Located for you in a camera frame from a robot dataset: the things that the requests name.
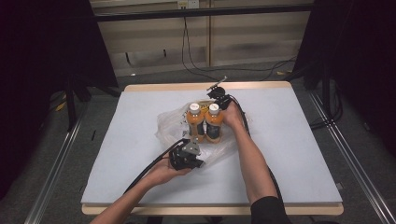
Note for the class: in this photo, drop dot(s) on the beige wooden cabinet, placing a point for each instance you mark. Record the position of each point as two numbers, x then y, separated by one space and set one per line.
249 37

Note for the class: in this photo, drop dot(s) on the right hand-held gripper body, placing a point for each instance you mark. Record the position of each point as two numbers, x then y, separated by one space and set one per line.
219 95

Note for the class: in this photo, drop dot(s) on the person's right hand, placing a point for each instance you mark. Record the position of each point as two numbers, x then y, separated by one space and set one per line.
233 116

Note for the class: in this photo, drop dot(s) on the orange juice bottle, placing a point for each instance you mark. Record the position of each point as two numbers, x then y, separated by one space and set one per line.
195 123
214 124

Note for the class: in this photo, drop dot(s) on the person's black sleeve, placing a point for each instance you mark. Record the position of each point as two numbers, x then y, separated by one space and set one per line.
269 211

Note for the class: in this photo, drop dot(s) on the metal floor rail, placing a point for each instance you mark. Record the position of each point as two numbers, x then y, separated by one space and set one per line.
53 174
351 161

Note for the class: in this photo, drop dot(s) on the person's left hand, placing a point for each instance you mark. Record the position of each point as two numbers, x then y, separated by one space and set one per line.
165 174

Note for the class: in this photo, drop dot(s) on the black curtain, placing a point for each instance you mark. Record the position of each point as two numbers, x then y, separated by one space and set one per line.
358 56
40 62

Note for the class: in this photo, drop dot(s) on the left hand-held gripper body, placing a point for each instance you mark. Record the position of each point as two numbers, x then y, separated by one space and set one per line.
183 155

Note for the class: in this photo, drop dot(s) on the black metal stand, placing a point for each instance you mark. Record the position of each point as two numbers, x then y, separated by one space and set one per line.
71 105

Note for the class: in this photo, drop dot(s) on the white wall socket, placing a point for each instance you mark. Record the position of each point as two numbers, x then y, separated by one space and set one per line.
188 3

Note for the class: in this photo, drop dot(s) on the clear plastic bag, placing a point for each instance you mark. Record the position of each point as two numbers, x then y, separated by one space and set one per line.
169 127

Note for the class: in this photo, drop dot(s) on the black horizontal bar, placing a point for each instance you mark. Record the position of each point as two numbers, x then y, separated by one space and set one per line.
202 12

